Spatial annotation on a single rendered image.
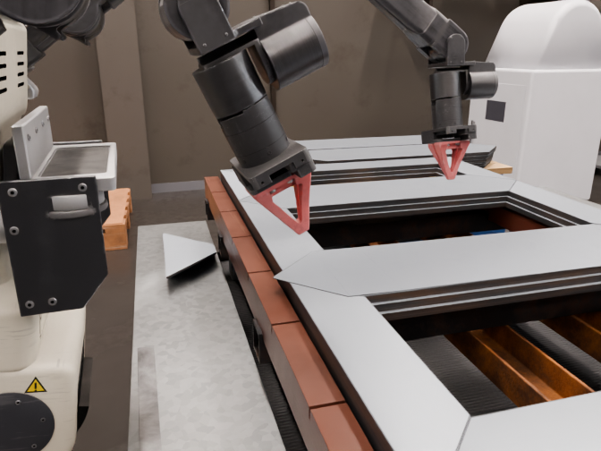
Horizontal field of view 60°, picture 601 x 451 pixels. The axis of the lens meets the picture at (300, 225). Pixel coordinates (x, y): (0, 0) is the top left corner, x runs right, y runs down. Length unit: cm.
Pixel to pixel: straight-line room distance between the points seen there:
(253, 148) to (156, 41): 409
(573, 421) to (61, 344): 62
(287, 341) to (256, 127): 29
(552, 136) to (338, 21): 205
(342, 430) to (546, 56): 376
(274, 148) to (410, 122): 482
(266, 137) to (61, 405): 45
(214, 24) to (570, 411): 49
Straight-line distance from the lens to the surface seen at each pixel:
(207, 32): 50
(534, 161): 417
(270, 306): 77
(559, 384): 92
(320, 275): 80
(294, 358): 65
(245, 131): 52
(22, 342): 73
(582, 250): 103
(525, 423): 56
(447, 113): 105
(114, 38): 441
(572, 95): 430
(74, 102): 461
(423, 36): 103
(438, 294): 80
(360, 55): 504
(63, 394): 77
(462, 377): 115
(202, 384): 87
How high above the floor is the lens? 118
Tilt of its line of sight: 19 degrees down
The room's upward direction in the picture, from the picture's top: straight up
